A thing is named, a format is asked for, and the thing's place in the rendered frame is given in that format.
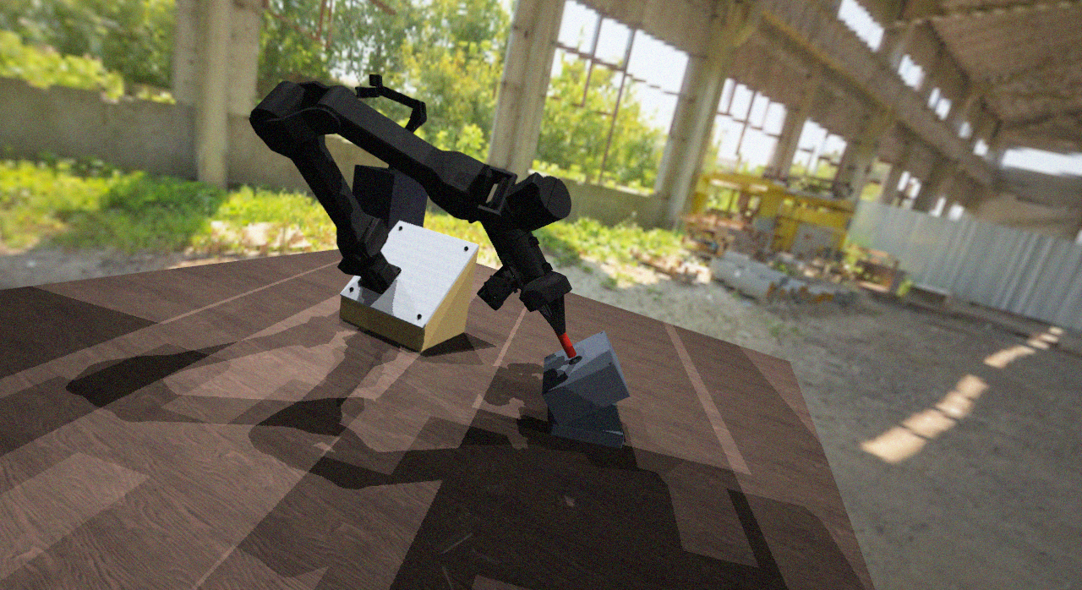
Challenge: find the dark red peg with white band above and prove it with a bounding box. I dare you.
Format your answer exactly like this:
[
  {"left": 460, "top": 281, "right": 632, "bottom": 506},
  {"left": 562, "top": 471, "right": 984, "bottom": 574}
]
[{"left": 554, "top": 330, "right": 577, "bottom": 358}]

